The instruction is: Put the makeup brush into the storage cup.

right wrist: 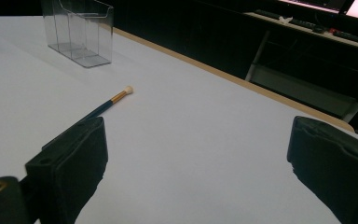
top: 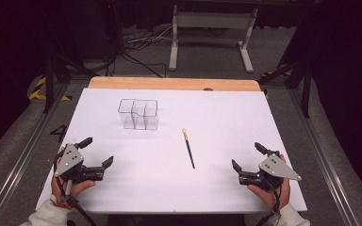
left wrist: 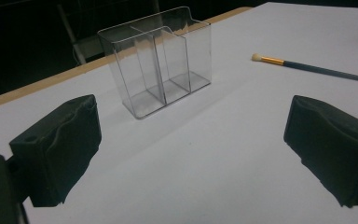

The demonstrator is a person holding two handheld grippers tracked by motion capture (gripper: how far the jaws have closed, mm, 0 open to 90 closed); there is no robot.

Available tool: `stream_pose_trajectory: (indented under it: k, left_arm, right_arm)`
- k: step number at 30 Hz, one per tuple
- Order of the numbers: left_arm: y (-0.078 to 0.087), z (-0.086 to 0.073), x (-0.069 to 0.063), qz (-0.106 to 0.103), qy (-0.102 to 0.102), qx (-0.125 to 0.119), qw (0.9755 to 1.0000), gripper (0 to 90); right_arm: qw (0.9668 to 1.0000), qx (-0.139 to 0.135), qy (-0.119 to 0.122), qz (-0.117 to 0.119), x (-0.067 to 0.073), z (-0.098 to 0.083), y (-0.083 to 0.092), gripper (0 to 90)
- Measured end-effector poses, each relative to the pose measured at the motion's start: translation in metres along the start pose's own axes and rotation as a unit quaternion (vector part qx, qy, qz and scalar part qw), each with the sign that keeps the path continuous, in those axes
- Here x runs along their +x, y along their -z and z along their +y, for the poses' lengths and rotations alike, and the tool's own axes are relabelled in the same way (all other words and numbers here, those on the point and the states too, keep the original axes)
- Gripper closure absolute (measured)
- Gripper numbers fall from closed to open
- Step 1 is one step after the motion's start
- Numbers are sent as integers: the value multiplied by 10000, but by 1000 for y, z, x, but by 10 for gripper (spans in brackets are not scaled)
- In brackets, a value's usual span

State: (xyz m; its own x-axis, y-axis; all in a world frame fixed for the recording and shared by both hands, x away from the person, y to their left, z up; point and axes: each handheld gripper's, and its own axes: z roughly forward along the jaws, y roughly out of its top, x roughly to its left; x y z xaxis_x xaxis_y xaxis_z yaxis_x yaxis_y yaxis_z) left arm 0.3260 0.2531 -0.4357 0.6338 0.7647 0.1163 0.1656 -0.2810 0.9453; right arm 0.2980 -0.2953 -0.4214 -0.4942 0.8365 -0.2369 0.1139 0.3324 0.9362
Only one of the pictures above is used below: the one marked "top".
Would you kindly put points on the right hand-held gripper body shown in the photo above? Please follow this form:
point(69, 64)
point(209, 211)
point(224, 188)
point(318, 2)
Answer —
point(278, 169)

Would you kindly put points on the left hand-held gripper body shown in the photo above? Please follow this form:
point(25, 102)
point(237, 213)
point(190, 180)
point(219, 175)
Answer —
point(69, 161)

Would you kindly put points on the striped black pencil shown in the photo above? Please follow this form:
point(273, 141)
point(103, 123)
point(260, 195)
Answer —
point(188, 149)

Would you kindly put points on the clear plastic pen organizer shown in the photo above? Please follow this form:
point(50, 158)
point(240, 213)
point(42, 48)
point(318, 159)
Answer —
point(144, 121)

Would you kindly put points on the person's left hand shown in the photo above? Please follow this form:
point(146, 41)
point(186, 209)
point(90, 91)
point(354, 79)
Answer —
point(77, 187)

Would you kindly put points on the person's right hand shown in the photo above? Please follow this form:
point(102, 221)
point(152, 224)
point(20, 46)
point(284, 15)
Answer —
point(268, 197)

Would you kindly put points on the white table cover sheet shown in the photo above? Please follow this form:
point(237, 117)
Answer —
point(217, 125)

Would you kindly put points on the yellow black floor tape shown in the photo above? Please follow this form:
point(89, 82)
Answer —
point(37, 94)
point(268, 74)

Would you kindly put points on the black metal stand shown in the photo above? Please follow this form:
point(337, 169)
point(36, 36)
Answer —
point(48, 84)
point(306, 91)

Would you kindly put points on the wooden table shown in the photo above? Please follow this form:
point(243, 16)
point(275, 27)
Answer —
point(169, 83)

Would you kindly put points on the dark equipment box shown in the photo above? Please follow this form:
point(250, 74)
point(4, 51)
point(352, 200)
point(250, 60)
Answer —
point(110, 28)

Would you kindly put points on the aluminium floor rail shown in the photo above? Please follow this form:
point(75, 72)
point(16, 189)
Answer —
point(19, 166)
point(323, 163)

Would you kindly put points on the white metal stand frame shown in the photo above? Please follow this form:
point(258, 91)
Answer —
point(213, 19)

